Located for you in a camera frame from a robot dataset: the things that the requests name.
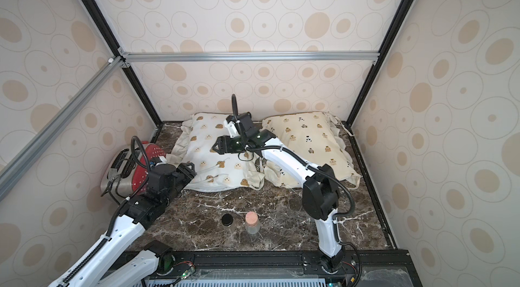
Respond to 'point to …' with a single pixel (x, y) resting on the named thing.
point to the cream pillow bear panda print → (315, 136)
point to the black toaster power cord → (109, 186)
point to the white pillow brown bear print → (193, 140)
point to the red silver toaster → (126, 171)
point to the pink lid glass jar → (252, 223)
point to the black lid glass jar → (227, 219)
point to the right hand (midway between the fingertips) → (230, 144)
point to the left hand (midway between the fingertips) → (197, 166)
